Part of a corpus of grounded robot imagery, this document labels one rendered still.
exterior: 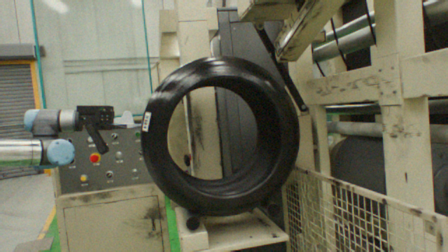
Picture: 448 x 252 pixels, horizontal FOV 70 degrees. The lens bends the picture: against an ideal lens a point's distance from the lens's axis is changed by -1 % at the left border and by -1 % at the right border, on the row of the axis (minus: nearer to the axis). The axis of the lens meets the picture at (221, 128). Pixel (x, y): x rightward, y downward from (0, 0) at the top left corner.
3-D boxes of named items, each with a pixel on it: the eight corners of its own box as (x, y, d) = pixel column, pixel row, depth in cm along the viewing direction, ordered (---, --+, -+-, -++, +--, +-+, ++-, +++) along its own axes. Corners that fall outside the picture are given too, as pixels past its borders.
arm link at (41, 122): (31, 134, 109) (31, 109, 109) (66, 134, 111) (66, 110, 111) (22, 134, 101) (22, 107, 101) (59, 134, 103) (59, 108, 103)
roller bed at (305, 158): (270, 177, 164) (264, 117, 162) (297, 173, 166) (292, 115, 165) (285, 185, 144) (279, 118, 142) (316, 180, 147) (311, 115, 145)
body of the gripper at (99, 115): (113, 105, 106) (73, 105, 104) (113, 131, 107) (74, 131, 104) (115, 106, 114) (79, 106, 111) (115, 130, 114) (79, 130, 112)
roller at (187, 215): (176, 199, 140) (183, 190, 140) (185, 204, 141) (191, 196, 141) (183, 225, 106) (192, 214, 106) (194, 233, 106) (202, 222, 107)
